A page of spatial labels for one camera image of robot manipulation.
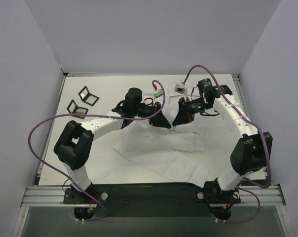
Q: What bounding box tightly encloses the white garment shirt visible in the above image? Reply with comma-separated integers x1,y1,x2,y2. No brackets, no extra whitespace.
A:
113,120,209,188

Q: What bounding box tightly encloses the colourful painted round brooch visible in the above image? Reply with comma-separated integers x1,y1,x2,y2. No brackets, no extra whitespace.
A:
75,110,84,114

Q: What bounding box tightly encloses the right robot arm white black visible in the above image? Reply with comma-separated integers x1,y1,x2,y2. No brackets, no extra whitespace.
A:
173,79,273,191

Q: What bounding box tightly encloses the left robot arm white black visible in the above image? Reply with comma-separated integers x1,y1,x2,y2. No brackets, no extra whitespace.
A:
53,87,171,203

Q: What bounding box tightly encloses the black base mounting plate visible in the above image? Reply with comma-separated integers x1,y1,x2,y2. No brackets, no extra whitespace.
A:
63,182,241,219

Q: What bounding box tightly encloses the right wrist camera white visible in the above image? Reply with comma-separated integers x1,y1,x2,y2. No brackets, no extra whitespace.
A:
174,82,187,101

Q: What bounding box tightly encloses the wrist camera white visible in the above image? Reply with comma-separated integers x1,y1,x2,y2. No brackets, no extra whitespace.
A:
174,82,187,101
151,89,164,100

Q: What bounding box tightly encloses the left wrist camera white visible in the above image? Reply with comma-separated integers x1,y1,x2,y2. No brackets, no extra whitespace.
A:
151,89,164,100

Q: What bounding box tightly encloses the black frame stand upper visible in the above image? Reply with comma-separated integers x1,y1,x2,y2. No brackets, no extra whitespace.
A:
78,86,99,106

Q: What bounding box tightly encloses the black frame stand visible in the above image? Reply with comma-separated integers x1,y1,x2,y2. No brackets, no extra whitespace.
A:
67,100,88,119
78,86,99,106

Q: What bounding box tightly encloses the black frame stand lower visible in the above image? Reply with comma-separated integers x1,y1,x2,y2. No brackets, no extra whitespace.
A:
67,100,88,119

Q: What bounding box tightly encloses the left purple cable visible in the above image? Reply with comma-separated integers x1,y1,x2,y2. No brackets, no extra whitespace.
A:
27,80,167,222

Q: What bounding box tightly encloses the purple cable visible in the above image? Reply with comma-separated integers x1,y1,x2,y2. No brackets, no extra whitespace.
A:
27,80,167,222
182,64,273,224

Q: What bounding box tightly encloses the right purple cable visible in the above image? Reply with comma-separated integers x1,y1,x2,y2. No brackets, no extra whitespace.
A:
182,64,273,224

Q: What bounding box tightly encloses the aluminium front rail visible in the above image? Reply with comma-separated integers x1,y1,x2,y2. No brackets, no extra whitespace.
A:
21,186,64,207

